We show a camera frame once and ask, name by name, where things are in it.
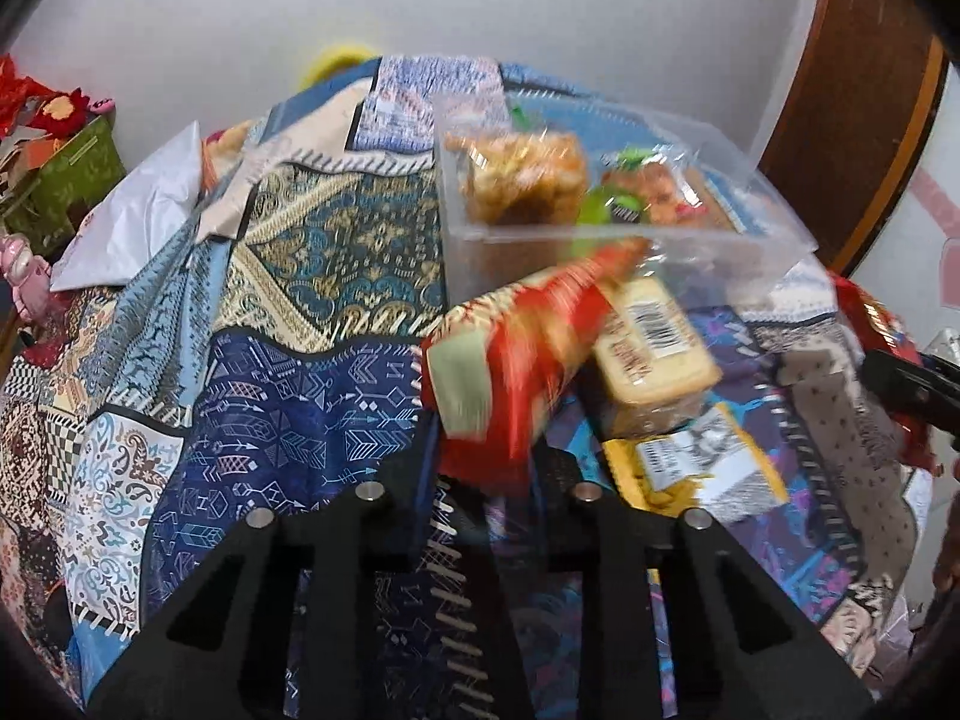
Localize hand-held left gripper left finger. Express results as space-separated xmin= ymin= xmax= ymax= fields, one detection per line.
xmin=86 ymin=412 xmax=452 ymax=720

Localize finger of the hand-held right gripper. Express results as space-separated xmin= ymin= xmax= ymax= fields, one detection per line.
xmin=858 ymin=348 xmax=960 ymax=455

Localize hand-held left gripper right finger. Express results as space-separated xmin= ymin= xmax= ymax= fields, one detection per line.
xmin=486 ymin=448 xmax=876 ymax=720

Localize red packet with yellow print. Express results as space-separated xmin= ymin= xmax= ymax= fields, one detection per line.
xmin=828 ymin=273 xmax=943 ymax=475

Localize red cookie snack packet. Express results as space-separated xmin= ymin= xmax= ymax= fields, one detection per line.
xmin=415 ymin=238 xmax=655 ymax=494

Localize clear plastic container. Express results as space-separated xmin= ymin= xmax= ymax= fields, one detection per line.
xmin=433 ymin=85 xmax=821 ymax=302

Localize clear bag fried snacks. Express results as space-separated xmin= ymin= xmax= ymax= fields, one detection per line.
xmin=444 ymin=111 xmax=587 ymax=224

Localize orange snack packet green top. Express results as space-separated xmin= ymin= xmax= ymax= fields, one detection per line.
xmin=600 ymin=148 xmax=710 ymax=227

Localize snack packet with white label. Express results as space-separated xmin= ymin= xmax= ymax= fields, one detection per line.
xmin=599 ymin=403 xmax=791 ymax=527

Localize long biscuit pack barcode label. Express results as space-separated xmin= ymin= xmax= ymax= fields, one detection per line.
xmin=592 ymin=273 xmax=725 ymax=437

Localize white sliding door heart stickers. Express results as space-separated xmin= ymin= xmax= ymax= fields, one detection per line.
xmin=823 ymin=60 xmax=960 ymax=361

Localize patchwork patterned blanket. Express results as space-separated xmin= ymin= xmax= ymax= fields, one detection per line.
xmin=0 ymin=52 xmax=940 ymax=720

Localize brown wooden door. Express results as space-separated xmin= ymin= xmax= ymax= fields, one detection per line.
xmin=756 ymin=0 xmax=947 ymax=272

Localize white pillow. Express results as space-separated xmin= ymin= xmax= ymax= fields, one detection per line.
xmin=50 ymin=123 xmax=204 ymax=290

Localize yellow foam tube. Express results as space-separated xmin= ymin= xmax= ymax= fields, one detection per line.
xmin=302 ymin=44 xmax=377 ymax=89

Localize pink toy doll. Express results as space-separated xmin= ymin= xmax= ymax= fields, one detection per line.
xmin=0 ymin=233 xmax=54 ymax=325

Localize green cardboard box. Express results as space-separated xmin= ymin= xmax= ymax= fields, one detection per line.
xmin=0 ymin=115 xmax=126 ymax=242

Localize red plush toy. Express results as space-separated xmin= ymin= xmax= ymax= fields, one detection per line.
xmin=36 ymin=88 xmax=115 ymax=137

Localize red plastic bag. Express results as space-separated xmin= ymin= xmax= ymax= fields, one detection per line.
xmin=0 ymin=55 xmax=47 ymax=137

